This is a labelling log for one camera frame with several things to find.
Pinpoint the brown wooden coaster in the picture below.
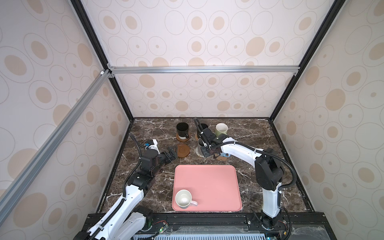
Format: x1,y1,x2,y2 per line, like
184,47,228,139
176,134,191,143
177,144,191,158

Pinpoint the grey mug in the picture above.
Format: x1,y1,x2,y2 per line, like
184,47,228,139
196,139,205,158

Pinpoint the black mug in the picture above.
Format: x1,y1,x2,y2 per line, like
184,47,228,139
196,123,209,140
176,122,189,137

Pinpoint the green mug white inside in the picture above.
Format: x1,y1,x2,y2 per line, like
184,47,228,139
215,123,229,137

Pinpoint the cork paw coaster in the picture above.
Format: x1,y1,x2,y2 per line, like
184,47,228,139
217,156,229,161

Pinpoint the white mug pink handle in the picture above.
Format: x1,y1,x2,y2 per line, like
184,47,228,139
175,190,198,209

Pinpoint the multicolour woven coaster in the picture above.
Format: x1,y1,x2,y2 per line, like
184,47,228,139
195,147,204,158

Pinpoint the white mug blue handle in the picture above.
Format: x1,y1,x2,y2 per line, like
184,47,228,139
220,153,231,158

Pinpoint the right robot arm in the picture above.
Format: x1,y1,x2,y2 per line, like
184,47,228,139
194,118,297,231

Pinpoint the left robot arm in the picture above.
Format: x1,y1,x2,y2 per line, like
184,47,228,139
74,133,178,240

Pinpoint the pink plastic tray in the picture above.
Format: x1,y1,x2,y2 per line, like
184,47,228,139
172,165,243,212

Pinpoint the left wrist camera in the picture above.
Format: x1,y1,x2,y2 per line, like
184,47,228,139
145,139,160,154

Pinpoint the horizontal aluminium frame bar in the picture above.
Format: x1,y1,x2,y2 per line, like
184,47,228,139
110,65,300,74

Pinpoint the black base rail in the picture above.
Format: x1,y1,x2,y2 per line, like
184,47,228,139
114,212,336,240

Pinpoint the left aluminium frame bar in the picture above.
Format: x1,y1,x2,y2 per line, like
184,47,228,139
1,69,111,225

